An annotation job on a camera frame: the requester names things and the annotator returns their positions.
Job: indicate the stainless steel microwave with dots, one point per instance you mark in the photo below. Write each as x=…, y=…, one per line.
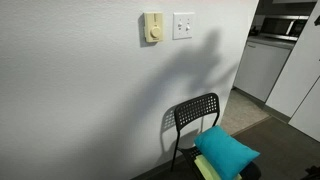
x=285, y=27

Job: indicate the white kitchen cabinet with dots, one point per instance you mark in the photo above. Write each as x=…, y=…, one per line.
x=261, y=63

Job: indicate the black perforated metal chair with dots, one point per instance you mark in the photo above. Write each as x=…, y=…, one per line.
x=194, y=109

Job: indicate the white double light switch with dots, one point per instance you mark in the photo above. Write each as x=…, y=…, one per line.
x=183, y=25

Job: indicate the beige thermostat dial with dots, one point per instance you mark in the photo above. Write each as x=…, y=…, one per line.
x=153, y=26

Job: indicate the teal blue pillow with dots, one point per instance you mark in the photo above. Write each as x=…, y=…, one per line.
x=227, y=155

